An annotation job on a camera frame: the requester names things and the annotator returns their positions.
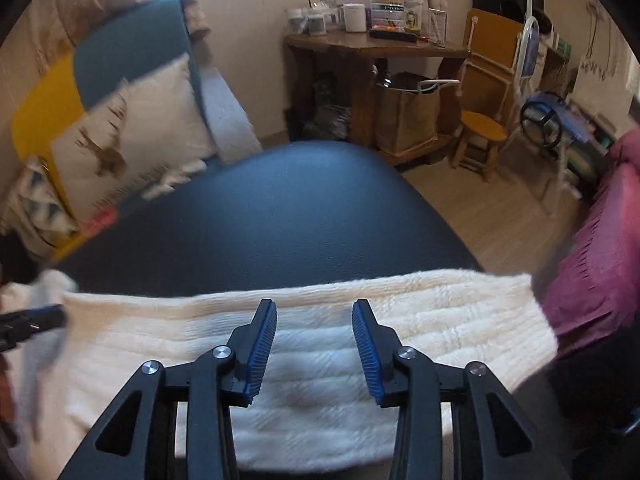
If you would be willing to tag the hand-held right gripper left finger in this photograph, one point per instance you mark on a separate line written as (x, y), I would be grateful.
(262, 350)

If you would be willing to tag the brown paper shopping bag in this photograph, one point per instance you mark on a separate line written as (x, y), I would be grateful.
(405, 120)

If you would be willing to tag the triangle pattern pillow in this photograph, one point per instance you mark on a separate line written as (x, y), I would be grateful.
(40, 210)

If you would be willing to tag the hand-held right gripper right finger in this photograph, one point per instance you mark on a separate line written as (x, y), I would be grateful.
(367, 350)

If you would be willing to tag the deer print pillow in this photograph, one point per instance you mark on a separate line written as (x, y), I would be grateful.
(150, 125)

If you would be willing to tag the cream knit sweater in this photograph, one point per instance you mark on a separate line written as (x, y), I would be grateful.
(450, 310)

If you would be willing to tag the grey yellow blue sofa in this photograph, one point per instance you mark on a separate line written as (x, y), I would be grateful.
(130, 35)

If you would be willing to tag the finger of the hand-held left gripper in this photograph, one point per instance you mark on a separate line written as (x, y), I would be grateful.
(45, 317)

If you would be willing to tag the magenta bed cover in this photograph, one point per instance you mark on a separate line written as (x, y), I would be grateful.
(600, 240)

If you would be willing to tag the round wooden stool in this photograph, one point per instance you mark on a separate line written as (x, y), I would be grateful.
(482, 125)

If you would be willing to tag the white canister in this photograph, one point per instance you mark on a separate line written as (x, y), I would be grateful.
(354, 17)

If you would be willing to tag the white pole stand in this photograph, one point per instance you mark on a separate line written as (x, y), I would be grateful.
(529, 20)

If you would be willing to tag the dark wooden side table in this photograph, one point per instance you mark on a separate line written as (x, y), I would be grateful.
(360, 42)

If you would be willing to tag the red pink cloth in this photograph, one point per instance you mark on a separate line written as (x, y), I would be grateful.
(102, 220)

